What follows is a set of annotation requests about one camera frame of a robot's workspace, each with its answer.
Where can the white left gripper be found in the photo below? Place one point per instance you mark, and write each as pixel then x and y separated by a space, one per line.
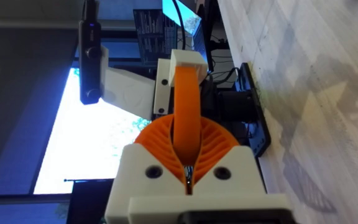
pixel 127 93

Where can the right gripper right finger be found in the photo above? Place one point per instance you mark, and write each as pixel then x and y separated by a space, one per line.
pixel 232 180

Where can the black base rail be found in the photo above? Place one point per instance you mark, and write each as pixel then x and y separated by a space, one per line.
pixel 255 112

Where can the bright monitor screen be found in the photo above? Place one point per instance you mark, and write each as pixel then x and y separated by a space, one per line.
pixel 89 140

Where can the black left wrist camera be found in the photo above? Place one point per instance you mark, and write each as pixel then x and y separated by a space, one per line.
pixel 89 59

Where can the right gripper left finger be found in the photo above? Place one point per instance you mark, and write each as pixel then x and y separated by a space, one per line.
pixel 135 174

